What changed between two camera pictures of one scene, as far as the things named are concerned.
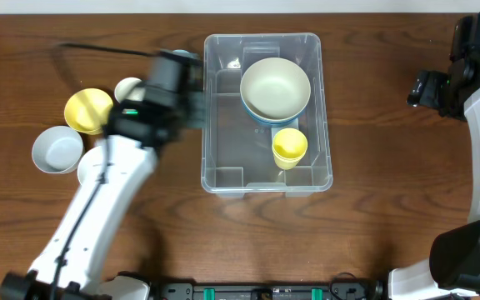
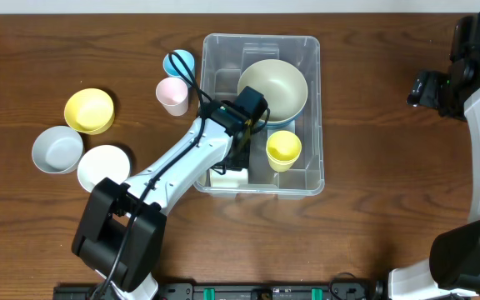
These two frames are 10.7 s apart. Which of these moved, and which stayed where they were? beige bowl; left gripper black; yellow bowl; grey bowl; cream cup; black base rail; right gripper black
Moved: cream cup; left gripper black
Stayed: black base rail; right gripper black; grey bowl; beige bowl; yellow bowl
